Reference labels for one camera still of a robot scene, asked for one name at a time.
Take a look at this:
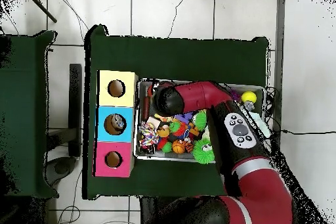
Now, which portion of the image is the red maraca rattle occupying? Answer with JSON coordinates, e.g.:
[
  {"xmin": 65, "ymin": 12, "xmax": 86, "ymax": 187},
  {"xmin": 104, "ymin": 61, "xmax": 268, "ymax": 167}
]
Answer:
[{"xmin": 140, "ymin": 83, "xmax": 153, "ymax": 123}]

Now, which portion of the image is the black panel stand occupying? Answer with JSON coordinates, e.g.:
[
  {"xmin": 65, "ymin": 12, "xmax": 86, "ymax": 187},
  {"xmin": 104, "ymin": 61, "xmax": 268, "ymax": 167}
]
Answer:
[{"xmin": 68, "ymin": 63, "xmax": 84, "ymax": 158}]

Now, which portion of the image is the multicoloured rope toy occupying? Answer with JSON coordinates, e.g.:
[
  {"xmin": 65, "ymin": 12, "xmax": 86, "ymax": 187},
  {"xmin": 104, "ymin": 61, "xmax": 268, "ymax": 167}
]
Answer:
[{"xmin": 138, "ymin": 121, "xmax": 161, "ymax": 150}]

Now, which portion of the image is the dark green tablecloth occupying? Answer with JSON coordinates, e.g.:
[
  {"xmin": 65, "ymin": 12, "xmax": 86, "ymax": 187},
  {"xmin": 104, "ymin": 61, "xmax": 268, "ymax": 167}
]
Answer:
[{"xmin": 83, "ymin": 24, "xmax": 270, "ymax": 206}]

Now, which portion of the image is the small orange basketball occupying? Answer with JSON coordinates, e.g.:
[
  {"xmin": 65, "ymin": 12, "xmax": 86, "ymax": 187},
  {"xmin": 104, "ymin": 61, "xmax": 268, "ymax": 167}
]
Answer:
[{"xmin": 171, "ymin": 139, "xmax": 186, "ymax": 156}]

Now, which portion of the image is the tiger striped toy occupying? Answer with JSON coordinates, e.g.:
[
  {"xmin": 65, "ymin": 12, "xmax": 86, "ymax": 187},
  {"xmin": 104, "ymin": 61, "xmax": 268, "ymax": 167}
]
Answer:
[{"xmin": 183, "ymin": 139, "xmax": 196, "ymax": 154}]

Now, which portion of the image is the clear shallow mesh bin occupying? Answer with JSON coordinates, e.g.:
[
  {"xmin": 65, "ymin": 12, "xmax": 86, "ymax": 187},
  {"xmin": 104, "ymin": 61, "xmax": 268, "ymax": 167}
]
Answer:
[{"xmin": 133, "ymin": 79, "xmax": 266, "ymax": 167}]

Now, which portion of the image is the black rod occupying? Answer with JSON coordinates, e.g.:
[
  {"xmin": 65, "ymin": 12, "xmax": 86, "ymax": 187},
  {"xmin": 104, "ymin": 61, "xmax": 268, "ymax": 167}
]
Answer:
[{"xmin": 23, "ymin": 0, "xmax": 58, "ymax": 24}]

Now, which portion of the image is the grey round stand base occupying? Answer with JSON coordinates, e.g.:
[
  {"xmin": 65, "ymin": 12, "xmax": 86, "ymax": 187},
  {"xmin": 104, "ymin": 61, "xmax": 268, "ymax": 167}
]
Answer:
[{"xmin": 46, "ymin": 155, "xmax": 77, "ymax": 184}]

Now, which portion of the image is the mint knitted cloth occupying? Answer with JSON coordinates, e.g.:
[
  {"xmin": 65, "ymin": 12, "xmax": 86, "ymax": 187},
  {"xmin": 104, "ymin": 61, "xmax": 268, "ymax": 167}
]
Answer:
[{"xmin": 251, "ymin": 110, "xmax": 271, "ymax": 138}]

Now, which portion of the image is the wooden box with three holes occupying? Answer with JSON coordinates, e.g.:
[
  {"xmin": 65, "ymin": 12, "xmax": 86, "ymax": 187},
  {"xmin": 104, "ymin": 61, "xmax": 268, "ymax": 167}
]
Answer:
[{"xmin": 94, "ymin": 70, "xmax": 139, "ymax": 178}]

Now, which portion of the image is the yellow ball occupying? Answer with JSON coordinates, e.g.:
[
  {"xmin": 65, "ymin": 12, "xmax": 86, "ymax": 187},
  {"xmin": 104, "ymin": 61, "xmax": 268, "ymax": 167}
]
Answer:
[{"xmin": 241, "ymin": 91, "xmax": 258, "ymax": 105}]

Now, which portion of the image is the green spiky ball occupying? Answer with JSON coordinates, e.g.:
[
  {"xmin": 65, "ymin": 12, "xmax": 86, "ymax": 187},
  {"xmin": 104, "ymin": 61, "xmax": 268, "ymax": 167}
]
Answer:
[{"xmin": 192, "ymin": 139, "xmax": 213, "ymax": 166}]

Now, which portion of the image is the dark green side cloth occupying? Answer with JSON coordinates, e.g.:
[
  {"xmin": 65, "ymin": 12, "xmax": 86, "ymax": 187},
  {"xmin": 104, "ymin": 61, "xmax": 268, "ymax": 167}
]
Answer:
[{"xmin": 0, "ymin": 29, "xmax": 58, "ymax": 200}]

